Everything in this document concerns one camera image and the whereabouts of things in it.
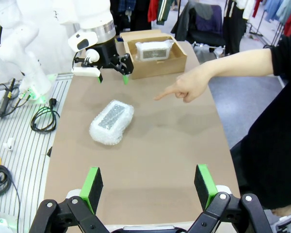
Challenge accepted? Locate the grey slotted base plate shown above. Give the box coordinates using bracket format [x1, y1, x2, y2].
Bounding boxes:
[0, 72, 73, 233]

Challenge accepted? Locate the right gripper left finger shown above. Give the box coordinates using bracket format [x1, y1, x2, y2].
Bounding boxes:
[29, 166, 110, 233]

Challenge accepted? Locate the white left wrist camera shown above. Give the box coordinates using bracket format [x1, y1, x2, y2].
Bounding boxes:
[71, 48, 100, 78]

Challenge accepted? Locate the black hanging garment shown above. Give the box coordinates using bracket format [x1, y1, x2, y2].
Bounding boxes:
[224, 0, 248, 55]

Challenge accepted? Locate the red green striped jacket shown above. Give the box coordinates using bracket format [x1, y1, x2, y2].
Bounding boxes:
[147, 0, 175, 25]

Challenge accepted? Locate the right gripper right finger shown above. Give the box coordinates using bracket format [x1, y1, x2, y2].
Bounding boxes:
[188, 164, 274, 233]

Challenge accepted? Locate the person's right hand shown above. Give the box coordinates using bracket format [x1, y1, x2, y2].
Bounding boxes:
[154, 65, 210, 103]

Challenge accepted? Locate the coiled black power cable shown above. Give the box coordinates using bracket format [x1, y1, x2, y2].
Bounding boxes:
[30, 97, 61, 133]

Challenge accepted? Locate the black office chair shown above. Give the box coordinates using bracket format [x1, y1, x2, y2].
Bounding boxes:
[171, 2, 226, 53]

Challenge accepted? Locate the black adapter with cable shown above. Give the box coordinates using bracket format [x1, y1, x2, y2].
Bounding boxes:
[0, 77, 24, 121]

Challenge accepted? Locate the person's right forearm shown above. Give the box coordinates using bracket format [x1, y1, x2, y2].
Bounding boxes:
[205, 48, 276, 80]

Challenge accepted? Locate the small white clip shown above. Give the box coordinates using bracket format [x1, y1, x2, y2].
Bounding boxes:
[2, 137, 15, 150]

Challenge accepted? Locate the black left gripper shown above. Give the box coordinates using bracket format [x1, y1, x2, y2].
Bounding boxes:
[96, 40, 134, 85]

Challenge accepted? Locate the bubble-wrapped clock showing label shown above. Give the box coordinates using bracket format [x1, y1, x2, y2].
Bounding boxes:
[88, 99, 135, 146]

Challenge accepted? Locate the pale blue-grey hanging hoodie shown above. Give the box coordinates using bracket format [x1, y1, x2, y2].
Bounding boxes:
[257, 0, 291, 24]

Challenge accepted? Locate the open brown cardboard box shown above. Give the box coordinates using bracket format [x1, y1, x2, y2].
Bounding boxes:
[120, 29, 188, 80]

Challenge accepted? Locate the bubble-wrapped clock with tail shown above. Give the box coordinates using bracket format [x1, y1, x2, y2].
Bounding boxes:
[135, 40, 175, 61]

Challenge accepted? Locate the person in black sweater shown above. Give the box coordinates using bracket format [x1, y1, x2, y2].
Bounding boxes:
[230, 33, 291, 209]

